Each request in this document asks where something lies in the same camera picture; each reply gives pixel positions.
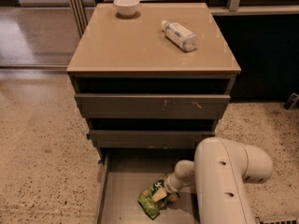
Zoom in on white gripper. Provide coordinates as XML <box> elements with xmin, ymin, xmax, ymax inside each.
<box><xmin>152</xmin><ymin>173</ymin><xmax>184</xmax><ymax>203</ymax></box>

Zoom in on green rice chip bag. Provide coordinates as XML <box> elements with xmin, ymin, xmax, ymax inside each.
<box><xmin>137</xmin><ymin>175</ymin><xmax>180</xmax><ymax>219</ymax></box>

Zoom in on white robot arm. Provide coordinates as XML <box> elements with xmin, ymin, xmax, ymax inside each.
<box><xmin>152</xmin><ymin>137</ymin><xmax>273</xmax><ymax>224</ymax></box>

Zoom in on open bottom drawer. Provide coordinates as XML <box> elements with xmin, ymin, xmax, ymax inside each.
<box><xmin>95</xmin><ymin>148</ymin><xmax>201</xmax><ymax>224</ymax></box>

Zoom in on grey middle drawer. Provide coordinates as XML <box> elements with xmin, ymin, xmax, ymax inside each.
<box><xmin>88</xmin><ymin>130</ymin><xmax>215</xmax><ymax>148</ymax></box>

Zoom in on grey drawer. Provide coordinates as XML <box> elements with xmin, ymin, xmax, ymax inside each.
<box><xmin>88</xmin><ymin>130</ymin><xmax>215</xmax><ymax>148</ymax></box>
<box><xmin>75</xmin><ymin>93</ymin><xmax>230</xmax><ymax>119</ymax></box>

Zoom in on grey top drawer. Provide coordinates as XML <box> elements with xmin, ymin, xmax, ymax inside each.
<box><xmin>75</xmin><ymin>93</ymin><xmax>230</xmax><ymax>119</ymax></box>

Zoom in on tan drawer cabinet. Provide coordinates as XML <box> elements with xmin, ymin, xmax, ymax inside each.
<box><xmin>66</xmin><ymin>2</ymin><xmax>242</xmax><ymax>165</ymax></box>

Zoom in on metal floor vent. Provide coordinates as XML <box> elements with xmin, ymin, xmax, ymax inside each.
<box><xmin>256</xmin><ymin>216</ymin><xmax>299</xmax><ymax>224</ymax></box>

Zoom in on clear plastic water bottle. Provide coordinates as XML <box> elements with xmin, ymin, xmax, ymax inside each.
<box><xmin>161</xmin><ymin>21</ymin><xmax>197</xmax><ymax>52</ymax></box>

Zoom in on small dark floor object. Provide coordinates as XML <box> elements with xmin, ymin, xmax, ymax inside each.
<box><xmin>283</xmin><ymin>92</ymin><xmax>299</xmax><ymax>110</ymax></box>

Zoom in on white ceramic bowl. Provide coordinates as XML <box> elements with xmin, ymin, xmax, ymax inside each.
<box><xmin>113</xmin><ymin>0</ymin><xmax>140</xmax><ymax>17</ymax></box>

